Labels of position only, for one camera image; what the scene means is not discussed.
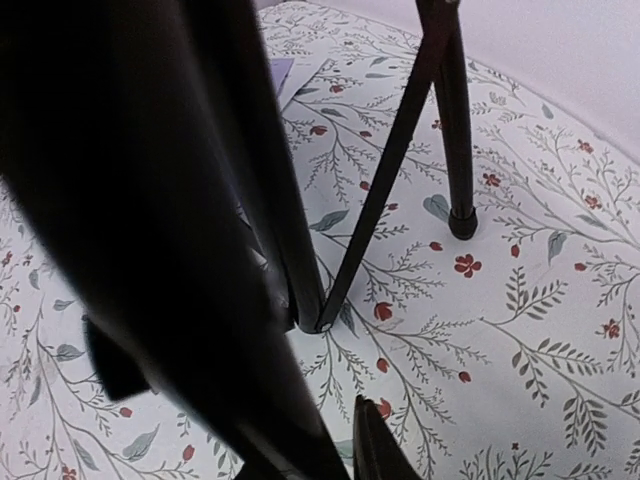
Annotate purple sheet music paper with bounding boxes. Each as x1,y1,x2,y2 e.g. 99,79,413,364
269,57,327,110

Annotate floral patterned table mat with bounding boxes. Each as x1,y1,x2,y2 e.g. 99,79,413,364
0,0,640,480

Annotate black perforated music stand desk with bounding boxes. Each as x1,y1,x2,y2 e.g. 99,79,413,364
1,1,348,479

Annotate black folding tripod stand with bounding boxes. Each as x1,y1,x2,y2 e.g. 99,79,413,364
296,1,478,334

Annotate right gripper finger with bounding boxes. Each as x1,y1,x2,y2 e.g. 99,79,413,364
353,395,420,480

